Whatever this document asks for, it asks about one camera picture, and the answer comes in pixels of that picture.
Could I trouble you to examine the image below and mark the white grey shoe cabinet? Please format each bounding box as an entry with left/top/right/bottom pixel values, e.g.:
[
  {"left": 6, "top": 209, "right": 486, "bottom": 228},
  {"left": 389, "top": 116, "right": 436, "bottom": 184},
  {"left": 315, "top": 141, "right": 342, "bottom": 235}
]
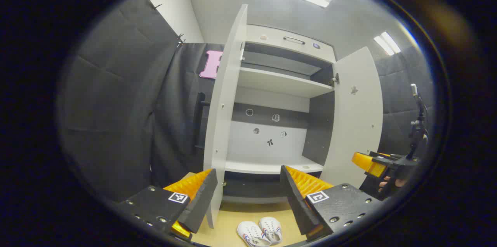
[{"left": 223, "top": 24, "right": 337, "bottom": 205}]

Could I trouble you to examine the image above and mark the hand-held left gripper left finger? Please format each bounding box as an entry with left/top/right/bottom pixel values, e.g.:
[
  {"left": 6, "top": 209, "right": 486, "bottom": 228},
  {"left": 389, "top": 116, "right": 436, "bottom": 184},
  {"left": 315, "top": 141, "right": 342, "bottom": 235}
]
[{"left": 116, "top": 168, "right": 219, "bottom": 240}]

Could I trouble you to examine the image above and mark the black backdrop cloth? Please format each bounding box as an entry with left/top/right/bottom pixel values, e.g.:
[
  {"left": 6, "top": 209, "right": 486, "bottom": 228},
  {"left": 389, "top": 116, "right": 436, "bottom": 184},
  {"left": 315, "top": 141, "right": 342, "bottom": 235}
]
[{"left": 149, "top": 42, "right": 226, "bottom": 187}]

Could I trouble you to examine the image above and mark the white canvas shoe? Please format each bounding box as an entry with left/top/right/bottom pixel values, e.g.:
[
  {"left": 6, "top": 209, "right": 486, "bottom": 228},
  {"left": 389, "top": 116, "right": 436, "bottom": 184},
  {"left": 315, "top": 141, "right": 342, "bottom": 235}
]
[
  {"left": 237, "top": 221, "right": 272, "bottom": 247},
  {"left": 259, "top": 217, "right": 283, "bottom": 245}
]

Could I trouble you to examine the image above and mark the black door handle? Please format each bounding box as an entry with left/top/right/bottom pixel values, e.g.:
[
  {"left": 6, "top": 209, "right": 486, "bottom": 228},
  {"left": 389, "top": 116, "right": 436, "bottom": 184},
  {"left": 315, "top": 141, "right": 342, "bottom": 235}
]
[{"left": 194, "top": 92, "right": 211, "bottom": 150}]

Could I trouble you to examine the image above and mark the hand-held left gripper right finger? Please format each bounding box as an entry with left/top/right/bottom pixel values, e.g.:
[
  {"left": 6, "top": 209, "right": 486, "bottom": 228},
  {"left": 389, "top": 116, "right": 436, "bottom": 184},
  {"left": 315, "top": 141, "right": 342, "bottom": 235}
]
[{"left": 280, "top": 165, "right": 384, "bottom": 242}]

